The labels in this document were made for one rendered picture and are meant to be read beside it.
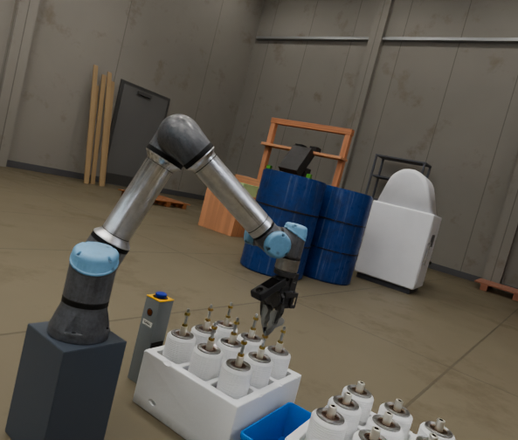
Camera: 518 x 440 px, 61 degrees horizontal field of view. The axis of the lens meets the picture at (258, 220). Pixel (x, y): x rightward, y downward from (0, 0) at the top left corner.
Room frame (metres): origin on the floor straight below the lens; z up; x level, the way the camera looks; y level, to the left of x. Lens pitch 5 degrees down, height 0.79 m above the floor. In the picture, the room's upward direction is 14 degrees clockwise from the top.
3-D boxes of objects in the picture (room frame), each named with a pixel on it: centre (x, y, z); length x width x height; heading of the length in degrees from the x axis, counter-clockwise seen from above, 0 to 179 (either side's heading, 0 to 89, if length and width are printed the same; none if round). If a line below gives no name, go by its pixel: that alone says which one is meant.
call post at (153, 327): (1.53, 0.27, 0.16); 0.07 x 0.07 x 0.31; 57
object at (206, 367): (1.34, 0.05, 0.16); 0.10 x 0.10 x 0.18
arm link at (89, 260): (1.12, 0.39, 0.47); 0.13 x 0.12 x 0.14; 15
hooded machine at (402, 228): (5.28, -1.71, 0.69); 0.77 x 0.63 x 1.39; 56
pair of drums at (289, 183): (4.45, -0.52, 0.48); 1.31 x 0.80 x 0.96; 140
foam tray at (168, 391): (1.44, -0.01, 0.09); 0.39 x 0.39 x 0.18; 57
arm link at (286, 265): (1.39, -0.12, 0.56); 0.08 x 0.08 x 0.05
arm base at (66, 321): (1.11, 0.38, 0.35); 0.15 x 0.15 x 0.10
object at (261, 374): (1.38, -0.11, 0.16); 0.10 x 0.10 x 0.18
